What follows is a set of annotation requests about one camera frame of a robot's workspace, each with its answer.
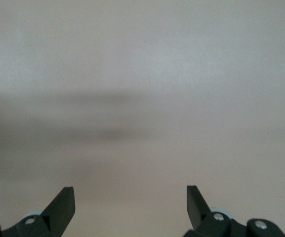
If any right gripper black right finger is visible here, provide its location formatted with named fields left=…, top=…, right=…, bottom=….
left=183, top=185, right=285, bottom=237

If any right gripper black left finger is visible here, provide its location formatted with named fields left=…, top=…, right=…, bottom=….
left=0, top=187, right=76, bottom=237

